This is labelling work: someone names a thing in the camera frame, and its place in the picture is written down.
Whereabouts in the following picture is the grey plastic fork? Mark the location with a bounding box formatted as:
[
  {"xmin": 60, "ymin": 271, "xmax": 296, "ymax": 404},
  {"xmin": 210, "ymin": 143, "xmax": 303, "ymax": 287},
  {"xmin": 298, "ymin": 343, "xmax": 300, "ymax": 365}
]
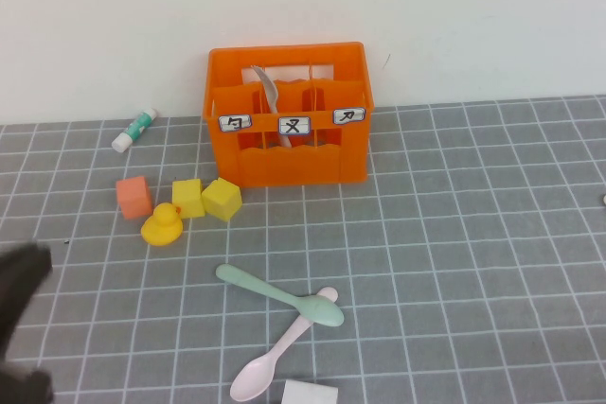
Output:
[{"xmin": 249, "ymin": 64, "xmax": 294, "ymax": 149}]

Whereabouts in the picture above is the mint green plastic spoon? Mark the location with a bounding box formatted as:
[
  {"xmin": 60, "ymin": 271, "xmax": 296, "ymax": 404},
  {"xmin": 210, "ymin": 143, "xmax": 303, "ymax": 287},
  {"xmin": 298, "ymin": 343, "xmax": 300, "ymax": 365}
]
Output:
[{"xmin": 215, "ymin": 263, "xmax": 346, "ymax": 328}]

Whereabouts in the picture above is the pink plastic spoon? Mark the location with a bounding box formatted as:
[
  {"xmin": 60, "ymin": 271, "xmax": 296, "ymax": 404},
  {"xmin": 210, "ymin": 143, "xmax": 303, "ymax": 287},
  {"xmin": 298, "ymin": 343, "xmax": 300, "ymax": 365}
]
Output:
[{"xmin": 229, "ymin": 286, "xmax": 339, "ymax": 401}]

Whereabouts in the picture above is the orange plastic cutlery holder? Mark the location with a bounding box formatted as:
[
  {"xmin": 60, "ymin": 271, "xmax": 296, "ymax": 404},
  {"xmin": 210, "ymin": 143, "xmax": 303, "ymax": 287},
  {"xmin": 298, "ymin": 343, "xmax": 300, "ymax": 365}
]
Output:
[{"xmin": 201, "ymin": 41, "xmax": 376, "ymax": 188}]

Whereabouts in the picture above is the white label reading 叉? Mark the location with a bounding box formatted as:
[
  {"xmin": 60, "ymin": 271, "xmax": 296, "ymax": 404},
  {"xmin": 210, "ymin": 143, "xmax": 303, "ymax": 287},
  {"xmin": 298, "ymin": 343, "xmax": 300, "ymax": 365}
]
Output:
[{"xmin": 276, "ymin": 114, "xmax": 312, "ymax": 136}]

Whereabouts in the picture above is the white label reading 刀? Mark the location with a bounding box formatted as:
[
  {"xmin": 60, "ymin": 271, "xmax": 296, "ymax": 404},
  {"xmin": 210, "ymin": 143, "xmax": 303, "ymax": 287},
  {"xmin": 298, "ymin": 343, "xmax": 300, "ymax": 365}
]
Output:
[{"xmin": 331, "ymin": 107, "xmax": 365, "ymax": 127}]

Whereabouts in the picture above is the yellow foam cube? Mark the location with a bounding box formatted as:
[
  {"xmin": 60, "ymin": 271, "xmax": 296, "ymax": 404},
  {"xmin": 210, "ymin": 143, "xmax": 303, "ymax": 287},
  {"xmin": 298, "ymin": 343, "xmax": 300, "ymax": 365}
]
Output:
[
  {"xmin": 170, "ymin": 178, "xmax": 206, "ymax": 220},
  {"xmin": 201, "ymin": 176, "xmax": 243, "ymax": 222}
]

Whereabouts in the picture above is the white label reading 勺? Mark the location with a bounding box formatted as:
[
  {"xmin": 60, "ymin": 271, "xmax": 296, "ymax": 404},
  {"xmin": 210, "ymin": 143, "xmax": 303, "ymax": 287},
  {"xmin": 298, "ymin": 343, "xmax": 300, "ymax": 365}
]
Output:
[{"xmin": 217, "ymin": 114, "xmax": 252, "ymax": 133}]

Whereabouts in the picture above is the yellow rubber duck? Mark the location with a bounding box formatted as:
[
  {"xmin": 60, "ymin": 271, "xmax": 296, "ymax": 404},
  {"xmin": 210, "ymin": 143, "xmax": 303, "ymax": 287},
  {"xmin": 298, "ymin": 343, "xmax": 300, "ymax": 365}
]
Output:
[{"xmin": 140, "ymin": 202, "xmax": 185, "ymax": 248}]

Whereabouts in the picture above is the orange foam cube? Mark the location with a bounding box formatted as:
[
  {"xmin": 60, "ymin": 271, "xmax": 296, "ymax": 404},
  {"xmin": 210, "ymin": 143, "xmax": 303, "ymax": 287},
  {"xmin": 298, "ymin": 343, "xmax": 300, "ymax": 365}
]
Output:
[{"xmin": 116, "ymin": 174, "xmax": 154, "ymax": 220}]

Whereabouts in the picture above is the white green glue stick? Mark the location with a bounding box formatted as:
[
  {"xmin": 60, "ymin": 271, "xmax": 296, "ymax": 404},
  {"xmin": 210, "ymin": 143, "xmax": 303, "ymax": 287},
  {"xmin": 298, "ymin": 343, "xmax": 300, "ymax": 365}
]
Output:
[{"xmin": 110, "ymin": 107, "xmax": 158, "ymax": 153}]

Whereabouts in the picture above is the white paper sheet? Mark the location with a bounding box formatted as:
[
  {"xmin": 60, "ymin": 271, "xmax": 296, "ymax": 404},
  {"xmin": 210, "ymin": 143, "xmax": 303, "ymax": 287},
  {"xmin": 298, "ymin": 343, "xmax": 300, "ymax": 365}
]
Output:
[{"xmin": 282, "ymin": 378, "xmax": 339, "ymax": 404}]

